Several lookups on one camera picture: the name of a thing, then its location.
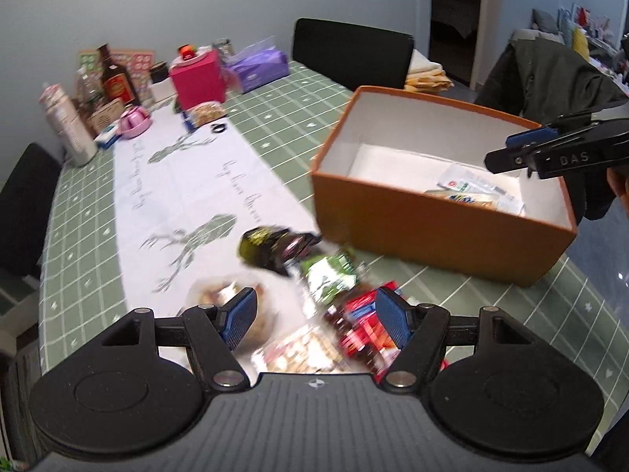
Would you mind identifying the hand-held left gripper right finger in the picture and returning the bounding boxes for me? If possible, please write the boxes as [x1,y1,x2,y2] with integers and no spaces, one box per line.
[376,288,534,393]

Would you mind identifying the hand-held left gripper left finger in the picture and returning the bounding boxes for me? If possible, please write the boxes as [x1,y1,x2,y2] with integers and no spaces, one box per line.
[98,288,259,393]

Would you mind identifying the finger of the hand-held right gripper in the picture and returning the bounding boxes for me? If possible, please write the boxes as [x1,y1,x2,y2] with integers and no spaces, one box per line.
[506,105,629,148]
[484,120,629,179]

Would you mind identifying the red snack packet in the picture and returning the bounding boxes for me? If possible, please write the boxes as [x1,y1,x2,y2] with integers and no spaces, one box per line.
[324,280,448,372]

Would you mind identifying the clear brown snack packet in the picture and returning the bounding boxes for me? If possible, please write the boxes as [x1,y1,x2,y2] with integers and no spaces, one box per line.
[186,278,276,352]

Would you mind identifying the beige patterned snack packet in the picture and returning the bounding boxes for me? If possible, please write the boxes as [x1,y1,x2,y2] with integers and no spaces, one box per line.
[253,327,345,374]

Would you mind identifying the dark green snack packet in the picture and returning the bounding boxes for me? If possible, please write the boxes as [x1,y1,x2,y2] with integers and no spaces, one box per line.
[238,225,322,276]

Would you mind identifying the light green snack packet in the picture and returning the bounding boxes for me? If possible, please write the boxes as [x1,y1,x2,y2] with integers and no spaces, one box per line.
[295,251,364,306]

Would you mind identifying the orange cardboard box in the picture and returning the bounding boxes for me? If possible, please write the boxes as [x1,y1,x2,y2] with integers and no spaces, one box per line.
[311,85,579,288]

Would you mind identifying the dark jacket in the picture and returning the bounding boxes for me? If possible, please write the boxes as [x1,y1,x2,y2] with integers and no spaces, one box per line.
[474,39,629,222]

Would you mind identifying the clear white snack packet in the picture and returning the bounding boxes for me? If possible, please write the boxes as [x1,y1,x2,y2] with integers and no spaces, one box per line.
[437,163,526,216]

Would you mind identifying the golden pastry packet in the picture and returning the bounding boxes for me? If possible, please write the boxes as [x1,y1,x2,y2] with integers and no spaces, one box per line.
[425,188,499,207]

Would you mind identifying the grey cushion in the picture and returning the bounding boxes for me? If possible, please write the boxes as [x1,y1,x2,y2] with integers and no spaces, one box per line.
[532,8,559,35]

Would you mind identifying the folded cloth stack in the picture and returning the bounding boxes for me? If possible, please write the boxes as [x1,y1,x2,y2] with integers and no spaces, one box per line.
[404,49,453,93]

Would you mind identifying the white deer print table runner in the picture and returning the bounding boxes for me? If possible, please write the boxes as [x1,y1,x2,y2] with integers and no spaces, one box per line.
[112,101,325,360]

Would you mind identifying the black chair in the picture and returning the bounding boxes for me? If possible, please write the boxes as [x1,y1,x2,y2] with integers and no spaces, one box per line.
[292,18,415,92]
[0,142,64,281]

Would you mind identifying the clear bag of nuts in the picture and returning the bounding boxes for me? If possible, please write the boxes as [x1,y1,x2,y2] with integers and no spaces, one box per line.
[183,101,228,131]

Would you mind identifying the pink round container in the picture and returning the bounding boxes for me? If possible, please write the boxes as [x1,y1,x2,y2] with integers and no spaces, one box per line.
[119,105,152,139]

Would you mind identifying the blue white small box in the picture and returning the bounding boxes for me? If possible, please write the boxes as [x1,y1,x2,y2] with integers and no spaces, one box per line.
[94,125,122,149]

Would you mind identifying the pink box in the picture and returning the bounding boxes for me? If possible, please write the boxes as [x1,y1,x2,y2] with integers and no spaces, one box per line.
[168,49,228,110]

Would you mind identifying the small wooden box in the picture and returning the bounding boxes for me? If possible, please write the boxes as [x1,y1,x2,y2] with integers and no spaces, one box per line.
[87,97,126,133]

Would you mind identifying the purple tissue pack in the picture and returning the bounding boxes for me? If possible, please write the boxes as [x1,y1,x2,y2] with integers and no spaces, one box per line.
[223,37,291,93]

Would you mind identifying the brown glass bottle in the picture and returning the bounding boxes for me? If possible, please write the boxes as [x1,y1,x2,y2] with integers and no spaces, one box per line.
[97,43,136,106]

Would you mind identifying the white plate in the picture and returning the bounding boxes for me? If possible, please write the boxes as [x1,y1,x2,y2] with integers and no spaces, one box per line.
[169,50,213,68]

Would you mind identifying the dotted card board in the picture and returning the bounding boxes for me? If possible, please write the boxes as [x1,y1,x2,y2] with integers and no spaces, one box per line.
[79,48,155,99]

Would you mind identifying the clear plastic bottle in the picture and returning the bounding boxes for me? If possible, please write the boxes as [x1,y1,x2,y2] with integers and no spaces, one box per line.
[75,68,106,114]

